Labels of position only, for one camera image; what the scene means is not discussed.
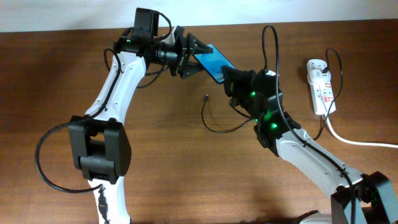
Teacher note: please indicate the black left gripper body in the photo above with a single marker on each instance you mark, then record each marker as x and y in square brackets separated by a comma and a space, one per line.
[181, 56]

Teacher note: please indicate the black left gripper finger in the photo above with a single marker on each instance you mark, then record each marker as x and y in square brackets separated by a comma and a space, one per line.
[196, 46]
[194, 68]

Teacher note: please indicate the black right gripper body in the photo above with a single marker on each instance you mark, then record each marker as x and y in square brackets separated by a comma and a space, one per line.
[245, 98]

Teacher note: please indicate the blue Galaxy smartphone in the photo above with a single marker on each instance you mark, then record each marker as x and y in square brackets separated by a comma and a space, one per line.
[212, 64]

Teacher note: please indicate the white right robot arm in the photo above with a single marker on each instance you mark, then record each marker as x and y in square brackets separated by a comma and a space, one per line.
[355, 197]

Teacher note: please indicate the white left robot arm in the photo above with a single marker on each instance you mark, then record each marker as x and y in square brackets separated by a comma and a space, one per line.
[100, 147]

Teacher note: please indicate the white USB charger adapter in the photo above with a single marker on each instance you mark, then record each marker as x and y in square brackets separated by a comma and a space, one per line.
[318, 75]

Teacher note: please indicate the white power strip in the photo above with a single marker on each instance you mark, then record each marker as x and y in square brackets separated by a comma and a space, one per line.
[322, 93]

